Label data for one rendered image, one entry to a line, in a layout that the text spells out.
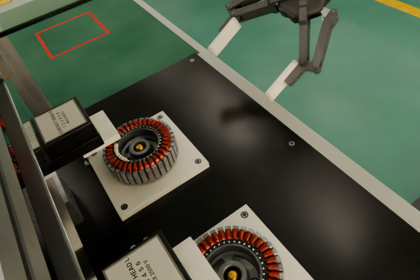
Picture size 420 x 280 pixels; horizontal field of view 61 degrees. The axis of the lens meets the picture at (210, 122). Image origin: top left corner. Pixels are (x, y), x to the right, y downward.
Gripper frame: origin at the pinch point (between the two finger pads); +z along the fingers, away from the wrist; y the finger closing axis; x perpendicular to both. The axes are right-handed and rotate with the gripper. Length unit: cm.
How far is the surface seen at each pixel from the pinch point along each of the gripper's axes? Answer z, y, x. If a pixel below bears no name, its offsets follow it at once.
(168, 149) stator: 16.4, -3.1, 7.3
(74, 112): 18.8, 3.7, 19.6
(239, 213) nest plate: 15.7, -17.0, 5.8
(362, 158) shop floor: -10, -11, -103
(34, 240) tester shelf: 14.7, -20.1, 40.7
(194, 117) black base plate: 11.7, 2.3, -2.1
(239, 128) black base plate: 7.8, -5.3, -2.8
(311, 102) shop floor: -17, 23, -115
